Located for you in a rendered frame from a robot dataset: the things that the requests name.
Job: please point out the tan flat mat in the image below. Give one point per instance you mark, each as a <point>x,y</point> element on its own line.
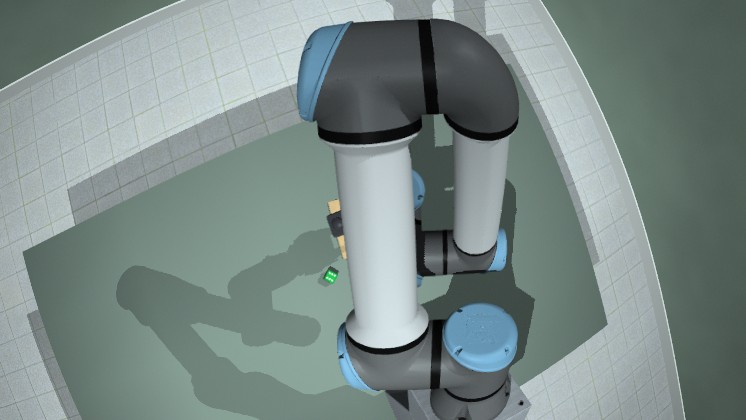
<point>334,206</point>

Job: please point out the green die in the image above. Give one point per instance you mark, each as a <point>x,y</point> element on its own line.
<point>330,276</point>

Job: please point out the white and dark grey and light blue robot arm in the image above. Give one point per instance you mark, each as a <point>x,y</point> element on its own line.
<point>369,83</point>

